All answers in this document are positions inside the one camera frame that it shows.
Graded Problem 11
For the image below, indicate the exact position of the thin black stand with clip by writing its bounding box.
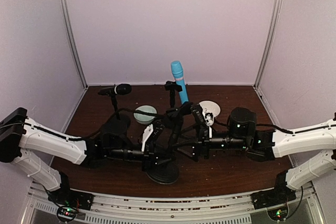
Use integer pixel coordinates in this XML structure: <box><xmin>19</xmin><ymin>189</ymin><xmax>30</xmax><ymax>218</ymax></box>
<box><xmin>146</xmin><ymin>101</ymin><xmax>194</xmax><ymax>185</ymax></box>

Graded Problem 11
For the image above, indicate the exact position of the short black microphone stand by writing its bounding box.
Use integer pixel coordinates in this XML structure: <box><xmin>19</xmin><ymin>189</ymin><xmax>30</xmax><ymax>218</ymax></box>
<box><xmin>107</xmin><ymin>94</ymin><xmax>131</xmax><ymax>128</ymax></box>

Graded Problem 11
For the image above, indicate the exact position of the tall black microphone stand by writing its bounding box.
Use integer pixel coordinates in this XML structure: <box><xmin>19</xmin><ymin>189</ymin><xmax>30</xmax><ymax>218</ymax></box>
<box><xmin>164</xmin><ymin>81</ymin><xmax>182</xmax><ymax>117</ymax></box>

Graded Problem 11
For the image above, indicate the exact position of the black handheld microphone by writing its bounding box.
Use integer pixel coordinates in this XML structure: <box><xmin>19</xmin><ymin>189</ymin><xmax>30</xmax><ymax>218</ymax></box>
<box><xmin>98</xmin><ymin>83</ymin><xmax>132</xmax><ymax>97</ymax></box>

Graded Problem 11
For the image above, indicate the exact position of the blue toy microphone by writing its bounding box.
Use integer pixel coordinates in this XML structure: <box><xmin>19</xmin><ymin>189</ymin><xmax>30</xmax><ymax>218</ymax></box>
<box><xmin>171</xmin><ymin>61</ymin><xmax>189</xmax><ymax>104</ymax></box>

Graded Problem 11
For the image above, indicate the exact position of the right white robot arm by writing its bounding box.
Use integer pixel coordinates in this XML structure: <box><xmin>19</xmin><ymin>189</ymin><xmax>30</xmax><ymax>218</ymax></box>
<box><xmin>173</xmin><ymin>108</ymin><xmax>335</xmax><ymax>191</ymax></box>

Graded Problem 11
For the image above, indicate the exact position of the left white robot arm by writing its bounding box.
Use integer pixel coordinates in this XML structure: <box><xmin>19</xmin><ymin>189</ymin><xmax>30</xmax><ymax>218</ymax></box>
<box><xmin>1</xmin><ymin>108</ymin><xmax>179</xmax><ymax>194</ymax></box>

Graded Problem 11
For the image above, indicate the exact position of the light teal bowl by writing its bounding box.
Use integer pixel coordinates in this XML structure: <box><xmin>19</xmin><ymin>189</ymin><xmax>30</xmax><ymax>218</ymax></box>
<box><xmin>133</xmin><ymin>105</ymin><xmax>158</xmax><ymax>125</ymax></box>

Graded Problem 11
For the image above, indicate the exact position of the white bowl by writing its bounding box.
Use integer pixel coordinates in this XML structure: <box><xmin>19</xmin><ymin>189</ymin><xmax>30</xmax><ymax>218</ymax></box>
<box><xmin>199</xmin><ymin>100</ymin><xmax>221</xmax><ymax>118</ymax></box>

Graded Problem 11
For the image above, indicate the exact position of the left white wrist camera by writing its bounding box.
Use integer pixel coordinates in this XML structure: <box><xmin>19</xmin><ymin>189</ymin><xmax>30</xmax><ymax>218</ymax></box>
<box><xmin>141</xmin><ymin>124</ymin><xmax>154</xmax><ymax>152</ymax></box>

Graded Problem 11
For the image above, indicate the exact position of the front aluminium rail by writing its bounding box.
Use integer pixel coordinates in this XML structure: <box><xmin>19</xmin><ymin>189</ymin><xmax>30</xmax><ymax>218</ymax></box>
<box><xmin>26</xmin><ymin>182</ymin><xmax>323</xmax><ymax>224</ymax></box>

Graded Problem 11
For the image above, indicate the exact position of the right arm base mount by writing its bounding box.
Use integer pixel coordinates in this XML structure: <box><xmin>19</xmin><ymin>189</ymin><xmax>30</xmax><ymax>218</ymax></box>
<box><xmin>251</xmin><ymin>171</ymin><xmax>296</xmax><ymax>222</ymax></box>

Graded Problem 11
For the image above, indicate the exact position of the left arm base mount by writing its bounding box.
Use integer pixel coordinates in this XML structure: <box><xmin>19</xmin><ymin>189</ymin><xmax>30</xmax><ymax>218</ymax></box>
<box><xmin>45</xmin><ymin>172</ymin><xmax>94</xmax><ymax>223</ymax></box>

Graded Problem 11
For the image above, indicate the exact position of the left aluminium frame post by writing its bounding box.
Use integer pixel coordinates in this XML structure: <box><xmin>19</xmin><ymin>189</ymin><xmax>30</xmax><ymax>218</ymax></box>
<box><xmin>60</xmin><ymin>0</ymin><xmax>88</xmax><ymax>89</ymax></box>

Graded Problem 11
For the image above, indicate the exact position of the aluminium frame post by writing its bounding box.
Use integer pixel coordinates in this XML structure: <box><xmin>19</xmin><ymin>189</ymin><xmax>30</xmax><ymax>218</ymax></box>
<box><xmin>254</xmin><ymin>0</ymin><xmax>283</xmax><ymax>90</ymax></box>
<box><xmin>60</xmin><ymin>0</ymin><xmax>88</xmax><ymax>89</ymax></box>

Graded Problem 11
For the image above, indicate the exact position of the right aluminium frame post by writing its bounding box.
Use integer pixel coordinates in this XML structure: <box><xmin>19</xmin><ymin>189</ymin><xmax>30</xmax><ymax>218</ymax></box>
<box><xmin>254</xmin><ymin>0</ymin><xmax>283</xmax><ymax>90</ymax></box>

